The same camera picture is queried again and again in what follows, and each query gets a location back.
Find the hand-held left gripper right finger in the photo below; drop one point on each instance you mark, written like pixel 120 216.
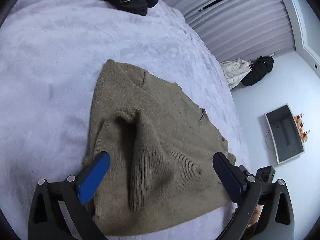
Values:
pixel 228 177

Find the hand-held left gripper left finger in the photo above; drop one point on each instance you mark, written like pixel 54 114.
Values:
pixel 93 180

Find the olive brown knit sweater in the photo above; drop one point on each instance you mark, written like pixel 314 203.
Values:
pixel 162 135

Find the person's right hand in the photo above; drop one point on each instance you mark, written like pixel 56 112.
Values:
pixel 256 216

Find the grey rectangular tray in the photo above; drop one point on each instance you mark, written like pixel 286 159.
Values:
pixel 285 133

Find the orange dried flower arrangement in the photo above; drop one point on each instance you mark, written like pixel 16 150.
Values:
pixel 301 127

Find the white puffer jacket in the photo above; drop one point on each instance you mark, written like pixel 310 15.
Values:
pixel 235 73

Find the black hanging garment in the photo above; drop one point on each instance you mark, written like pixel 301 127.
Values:
pixel 258 71

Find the white fluffy bed blanket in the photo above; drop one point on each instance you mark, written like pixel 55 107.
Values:
pixel 55 62

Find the white pleated curtain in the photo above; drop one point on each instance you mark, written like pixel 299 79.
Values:
pixel 237 30

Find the white door frame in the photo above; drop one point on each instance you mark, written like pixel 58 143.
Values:
pixel 307 42

